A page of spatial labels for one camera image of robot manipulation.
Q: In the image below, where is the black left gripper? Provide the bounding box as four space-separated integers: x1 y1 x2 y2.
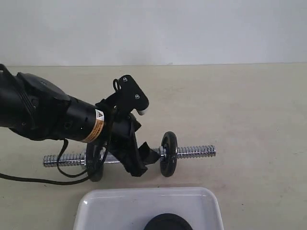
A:
95 92 160 177

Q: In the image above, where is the chrome threaded dumbbell bar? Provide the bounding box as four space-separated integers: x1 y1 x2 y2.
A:
43 145 216 167

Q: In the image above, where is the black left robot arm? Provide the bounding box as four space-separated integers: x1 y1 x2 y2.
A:
0 65 160 178

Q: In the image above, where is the black right weight plate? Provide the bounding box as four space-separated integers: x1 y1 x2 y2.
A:
160 131 178 177

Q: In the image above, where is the black left weight plate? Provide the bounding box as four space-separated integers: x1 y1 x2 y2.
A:
85 143 104 182

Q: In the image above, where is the white plastic tray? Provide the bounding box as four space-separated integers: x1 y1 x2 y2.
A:
73 187 224 230

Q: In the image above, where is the chrome collar nut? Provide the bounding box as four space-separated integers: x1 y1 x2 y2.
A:
80 151 87 170

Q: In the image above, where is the black weight plate in tray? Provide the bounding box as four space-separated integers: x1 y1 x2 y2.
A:
144 213 193 230

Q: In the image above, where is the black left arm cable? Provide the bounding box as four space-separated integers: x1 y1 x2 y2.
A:
0 100 116 185

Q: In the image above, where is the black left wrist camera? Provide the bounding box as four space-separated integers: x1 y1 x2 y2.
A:
113 75 149 116

